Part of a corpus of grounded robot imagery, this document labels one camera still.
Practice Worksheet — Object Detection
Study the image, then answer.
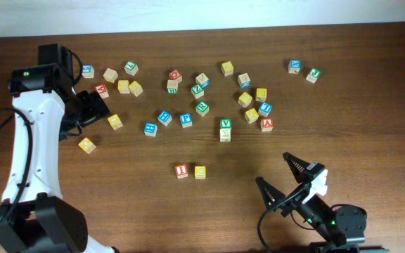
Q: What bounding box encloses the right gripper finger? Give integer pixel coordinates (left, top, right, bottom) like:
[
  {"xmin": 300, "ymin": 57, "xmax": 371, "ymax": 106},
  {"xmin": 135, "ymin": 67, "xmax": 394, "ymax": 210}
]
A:
[
  {"xmin": 255, "ymin": 176, "xmax": 286, "ymax": 211},
  {"xmin": 283, "ymin": 152, "xmax": 311, "ymax": 183}
]

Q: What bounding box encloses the red A block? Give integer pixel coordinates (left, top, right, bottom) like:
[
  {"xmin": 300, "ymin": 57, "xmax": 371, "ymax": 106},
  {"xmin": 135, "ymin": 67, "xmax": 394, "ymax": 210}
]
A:
[{"xmin": 260, "ymin": 118, "xmax": 274, "ymax": 132}]

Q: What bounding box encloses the yellow C block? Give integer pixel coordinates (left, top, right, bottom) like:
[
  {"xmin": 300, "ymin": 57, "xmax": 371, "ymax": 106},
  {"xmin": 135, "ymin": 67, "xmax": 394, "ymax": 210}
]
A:
[{"xmin": 195, "ymin": 166, "xmax": 206, "ymax": 179}]

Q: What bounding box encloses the red I block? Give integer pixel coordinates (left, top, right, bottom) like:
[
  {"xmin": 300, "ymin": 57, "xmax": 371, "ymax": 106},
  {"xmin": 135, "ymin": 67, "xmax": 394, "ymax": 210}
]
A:
[{"xmin": 175, "ymin": 164, "xmax": 188, "ymax": 179}]

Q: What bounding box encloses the green R block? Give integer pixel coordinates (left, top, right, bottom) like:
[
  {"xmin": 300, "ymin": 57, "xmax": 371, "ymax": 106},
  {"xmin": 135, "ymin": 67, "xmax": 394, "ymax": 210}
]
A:
[{"xmin": 195, "ymin": 101, "xmax": 210, "ymax": 117}]

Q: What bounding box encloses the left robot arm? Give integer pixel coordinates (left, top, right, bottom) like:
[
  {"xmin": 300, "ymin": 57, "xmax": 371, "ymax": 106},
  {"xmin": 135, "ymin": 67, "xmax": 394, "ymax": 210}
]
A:
[{"xmin": 0, "ymin": 44, "xmax": 117, "ymax": 252}]

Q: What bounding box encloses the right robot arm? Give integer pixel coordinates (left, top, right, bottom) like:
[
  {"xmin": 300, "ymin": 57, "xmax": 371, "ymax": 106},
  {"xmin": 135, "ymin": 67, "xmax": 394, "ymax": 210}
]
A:
[{"xmin": 255, "ymin": 152, "xmax": 367, "ymax": 252}]

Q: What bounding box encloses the red K block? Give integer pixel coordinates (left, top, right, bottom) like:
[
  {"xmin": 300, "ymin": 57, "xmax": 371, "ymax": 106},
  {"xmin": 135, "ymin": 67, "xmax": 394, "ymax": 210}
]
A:
[{"xmin": 94, "ymin": 84, "xmax": 109, "ymax": 98}]

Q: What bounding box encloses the yellow block mid left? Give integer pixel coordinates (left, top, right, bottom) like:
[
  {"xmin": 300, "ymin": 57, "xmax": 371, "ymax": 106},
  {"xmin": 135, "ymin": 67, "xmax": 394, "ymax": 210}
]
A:
[{"xmin": 108, "ymin": 114, "xmax": 123, "ymax": 130}]

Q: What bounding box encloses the blue block far left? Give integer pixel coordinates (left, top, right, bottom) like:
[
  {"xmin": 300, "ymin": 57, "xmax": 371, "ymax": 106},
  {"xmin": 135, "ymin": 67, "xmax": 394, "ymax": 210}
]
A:
[{"xmin": 82, "ymin": 65, "xmax": 95, "ymax": 79}]

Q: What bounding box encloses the yellow block lower left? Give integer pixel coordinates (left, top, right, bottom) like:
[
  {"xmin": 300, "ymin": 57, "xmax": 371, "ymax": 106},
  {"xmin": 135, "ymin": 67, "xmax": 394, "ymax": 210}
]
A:
[{"xmin": 78, "ymin": 138, "xmax": 96, "ymax": 154}]

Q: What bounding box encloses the plain wooden block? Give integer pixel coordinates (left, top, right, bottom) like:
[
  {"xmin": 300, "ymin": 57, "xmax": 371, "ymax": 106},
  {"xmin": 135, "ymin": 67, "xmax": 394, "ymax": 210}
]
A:
[{"xmin": 103, "ymin": 68, "xmax": 118, "ymax": 83}]

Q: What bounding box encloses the yellow block left pair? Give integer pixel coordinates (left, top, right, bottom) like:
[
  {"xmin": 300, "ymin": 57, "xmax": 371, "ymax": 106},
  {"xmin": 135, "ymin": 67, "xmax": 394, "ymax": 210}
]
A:
[{"xmin": 117, "ymin": 79, "xmax": 130, "ymax": 93}]

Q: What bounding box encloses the yellow block pair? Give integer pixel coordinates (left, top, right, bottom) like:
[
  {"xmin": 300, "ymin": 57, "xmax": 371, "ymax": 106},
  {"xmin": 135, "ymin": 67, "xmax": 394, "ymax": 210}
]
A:
[
  {"xmin": 128, "ymin": 81, "xmax": 143, "ymax": 97},
  {"xmin": 117, "ymin": 79, "xmax": 130, "ymax": 93}
]

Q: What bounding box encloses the yellow block right pair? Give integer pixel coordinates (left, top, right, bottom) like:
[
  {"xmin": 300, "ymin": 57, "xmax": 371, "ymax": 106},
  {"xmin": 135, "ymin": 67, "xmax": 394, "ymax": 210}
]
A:
[{"xmin": 128, "ymin": 81, "xmax": 143, "ymax": 97}]

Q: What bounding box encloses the green L block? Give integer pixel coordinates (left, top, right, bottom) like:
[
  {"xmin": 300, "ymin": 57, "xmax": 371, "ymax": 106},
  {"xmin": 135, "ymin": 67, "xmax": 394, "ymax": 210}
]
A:
[{"xmin": 124, "ymin": 60, "xmax": 139, "ymax": 76}]

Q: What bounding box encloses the blue E block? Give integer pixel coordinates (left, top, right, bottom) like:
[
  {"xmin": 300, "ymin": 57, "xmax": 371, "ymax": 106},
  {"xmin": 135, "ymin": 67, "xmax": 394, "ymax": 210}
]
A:
[{"xmin": 144, "ymin": 122, "xmax": 158, "ymax": 137}]

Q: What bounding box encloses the blue T block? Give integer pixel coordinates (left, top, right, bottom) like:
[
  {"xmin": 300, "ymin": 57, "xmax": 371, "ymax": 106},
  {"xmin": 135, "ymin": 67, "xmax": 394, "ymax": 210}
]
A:
[{"xmin": 258, "ymin": 102, "xmax": 273, "ymax": 117}]

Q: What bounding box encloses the yellow block lower right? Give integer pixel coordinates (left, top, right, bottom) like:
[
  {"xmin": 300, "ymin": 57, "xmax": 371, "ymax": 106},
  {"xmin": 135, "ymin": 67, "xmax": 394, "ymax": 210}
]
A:
[{"xmin": 245, "ymin": 108, "xmax": 259, "ymax": 124}]

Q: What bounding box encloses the blue F block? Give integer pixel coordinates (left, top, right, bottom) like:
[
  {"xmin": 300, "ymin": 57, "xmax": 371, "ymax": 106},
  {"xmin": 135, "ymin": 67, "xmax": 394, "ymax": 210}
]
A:
[{"xmin": 157, "ymin": 110, "xmax": 172, "ymax": 126}]

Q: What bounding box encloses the green V block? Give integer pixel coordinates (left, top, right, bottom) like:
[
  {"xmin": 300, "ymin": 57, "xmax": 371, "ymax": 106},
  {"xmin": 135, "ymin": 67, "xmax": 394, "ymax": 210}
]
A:
[{"xmin": 219, "ymin": 118, "xmax": 232, "ymax": 142}]

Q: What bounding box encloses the yellow block upper right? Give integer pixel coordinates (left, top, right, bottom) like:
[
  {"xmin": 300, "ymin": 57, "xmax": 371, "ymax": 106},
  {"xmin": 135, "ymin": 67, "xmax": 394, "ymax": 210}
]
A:
[{"xmin": 255, "ymin": 88, "xmax": 267, "ymax": 102}]

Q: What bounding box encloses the wood block green side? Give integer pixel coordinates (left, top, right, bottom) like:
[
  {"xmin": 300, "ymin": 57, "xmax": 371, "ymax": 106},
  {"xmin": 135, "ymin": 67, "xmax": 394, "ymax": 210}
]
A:
[{"xmin": 167, "ymin": 79, "xmax": 179, "ymax": 94}]

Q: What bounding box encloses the yellow block centre right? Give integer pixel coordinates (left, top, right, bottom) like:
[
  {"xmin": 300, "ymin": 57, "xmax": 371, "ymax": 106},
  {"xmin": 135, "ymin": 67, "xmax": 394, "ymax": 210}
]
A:
[{"xmin": 238, "ymin": 92, "xmax": 252, "ymax": 108}]

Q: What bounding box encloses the red G block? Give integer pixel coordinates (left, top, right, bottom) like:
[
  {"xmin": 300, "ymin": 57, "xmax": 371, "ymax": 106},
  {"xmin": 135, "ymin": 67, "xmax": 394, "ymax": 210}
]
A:
[{"xmin": 169, "ymin": 69, "xmax": 182, "ymax": 83}]

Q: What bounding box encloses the green J block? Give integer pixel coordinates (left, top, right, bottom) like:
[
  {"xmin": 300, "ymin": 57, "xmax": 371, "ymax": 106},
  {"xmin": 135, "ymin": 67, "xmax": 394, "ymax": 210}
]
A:
[{"xmin": 306, "ymin": 67, "xmax": 321, "ymax": 84}]

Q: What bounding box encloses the blue P block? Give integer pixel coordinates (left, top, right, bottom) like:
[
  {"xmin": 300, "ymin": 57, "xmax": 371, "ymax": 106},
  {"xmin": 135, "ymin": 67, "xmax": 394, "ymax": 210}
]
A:
[{"xmin": 179, "ymin": 113, "xmax": 193, "ymax": 128}]

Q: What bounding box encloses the blue X block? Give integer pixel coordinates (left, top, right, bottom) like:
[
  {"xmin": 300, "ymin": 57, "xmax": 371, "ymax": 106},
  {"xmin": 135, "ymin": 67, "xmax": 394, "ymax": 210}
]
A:
[{"xmin": 288, "ymin": 59, "xmax": 302, "ymax": 74}]

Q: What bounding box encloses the wood block blue front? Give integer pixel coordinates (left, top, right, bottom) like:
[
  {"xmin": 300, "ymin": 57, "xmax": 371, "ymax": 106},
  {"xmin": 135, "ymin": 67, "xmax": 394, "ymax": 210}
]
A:
[{"xmin": 238, "ymin": 73, "xmax": 251, "ymax": 89}]

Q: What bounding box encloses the green Z block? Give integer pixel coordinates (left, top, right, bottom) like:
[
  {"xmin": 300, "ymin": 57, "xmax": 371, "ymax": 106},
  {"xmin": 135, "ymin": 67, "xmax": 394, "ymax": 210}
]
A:
[{"xmin": 191, "ymin": 84, "xmax": 204, "ymax": 99}]

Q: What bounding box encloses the wood block blue side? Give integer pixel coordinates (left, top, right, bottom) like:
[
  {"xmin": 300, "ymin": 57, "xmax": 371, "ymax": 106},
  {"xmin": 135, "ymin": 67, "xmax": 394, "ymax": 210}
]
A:
[{"xmin": 195, "ymin": 73, "xmax": 210, "ymax": 89}]

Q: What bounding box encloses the yellow block top centre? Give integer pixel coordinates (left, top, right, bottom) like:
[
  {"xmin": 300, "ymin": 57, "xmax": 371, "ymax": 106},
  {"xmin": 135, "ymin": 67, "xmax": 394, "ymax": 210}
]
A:
[{"xmin": 221, "ymin": 61, "xmax": 234, "ymax": 77}]

